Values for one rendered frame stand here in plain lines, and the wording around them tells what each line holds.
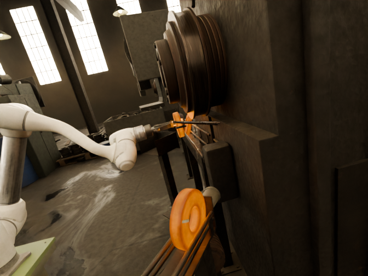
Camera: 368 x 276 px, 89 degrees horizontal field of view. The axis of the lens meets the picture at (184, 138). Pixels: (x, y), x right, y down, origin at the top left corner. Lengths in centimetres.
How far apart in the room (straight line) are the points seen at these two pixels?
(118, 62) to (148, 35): 766
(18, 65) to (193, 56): 1238
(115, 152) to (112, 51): 1044
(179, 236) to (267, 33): 51
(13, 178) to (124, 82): 996
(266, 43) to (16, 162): 130
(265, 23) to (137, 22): 322
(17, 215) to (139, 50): 284
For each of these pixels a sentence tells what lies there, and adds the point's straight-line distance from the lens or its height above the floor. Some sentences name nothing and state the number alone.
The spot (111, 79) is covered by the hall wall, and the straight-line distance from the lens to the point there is 1119.
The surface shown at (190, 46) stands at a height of 117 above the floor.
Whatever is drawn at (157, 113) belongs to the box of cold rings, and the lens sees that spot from 331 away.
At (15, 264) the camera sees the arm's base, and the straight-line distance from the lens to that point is 139.
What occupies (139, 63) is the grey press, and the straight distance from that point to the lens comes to 351.
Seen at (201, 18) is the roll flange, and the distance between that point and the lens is 86.
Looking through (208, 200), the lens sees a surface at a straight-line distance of 60.
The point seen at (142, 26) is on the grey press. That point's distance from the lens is 365.
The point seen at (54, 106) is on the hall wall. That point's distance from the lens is 1224.
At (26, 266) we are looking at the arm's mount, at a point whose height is 38.
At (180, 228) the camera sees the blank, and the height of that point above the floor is 74.
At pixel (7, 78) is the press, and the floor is 254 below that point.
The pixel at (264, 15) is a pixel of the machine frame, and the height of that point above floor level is 116.
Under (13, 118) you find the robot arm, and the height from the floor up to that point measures 107.
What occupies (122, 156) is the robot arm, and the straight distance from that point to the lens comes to 98.
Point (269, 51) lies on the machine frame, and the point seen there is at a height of 108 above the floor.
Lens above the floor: 105
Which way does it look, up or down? 16 degrees down
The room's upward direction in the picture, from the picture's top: 13 degrees counter-clockwise
